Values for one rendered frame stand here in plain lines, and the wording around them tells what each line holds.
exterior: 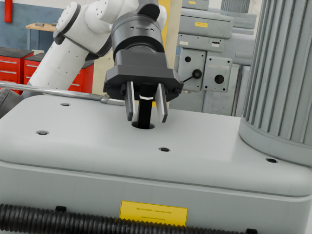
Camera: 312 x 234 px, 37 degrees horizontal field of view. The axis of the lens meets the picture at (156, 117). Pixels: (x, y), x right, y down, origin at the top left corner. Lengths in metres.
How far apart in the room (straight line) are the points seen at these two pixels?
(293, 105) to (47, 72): 0.66
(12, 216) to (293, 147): 0.38
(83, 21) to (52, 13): 8.93
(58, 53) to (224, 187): 0.63
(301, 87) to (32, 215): 0.39
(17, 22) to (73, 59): 9.11
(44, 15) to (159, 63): 9.33
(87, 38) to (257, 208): 0.61
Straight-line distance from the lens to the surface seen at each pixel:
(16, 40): 10.28
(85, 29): 1.08
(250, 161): 0.64
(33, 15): 10.11
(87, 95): 0.83
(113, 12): 0.84
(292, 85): 0.65
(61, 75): 1.13
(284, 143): 0.66
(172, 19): 2.41
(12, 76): 5.69
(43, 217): 0.62
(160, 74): 0.72
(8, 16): 10.13
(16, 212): 0.63
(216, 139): 0.70
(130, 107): 0.68
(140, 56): 0.75
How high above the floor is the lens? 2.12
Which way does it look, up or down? 17 degrees down
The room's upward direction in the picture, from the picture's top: 7 degrees clockwise
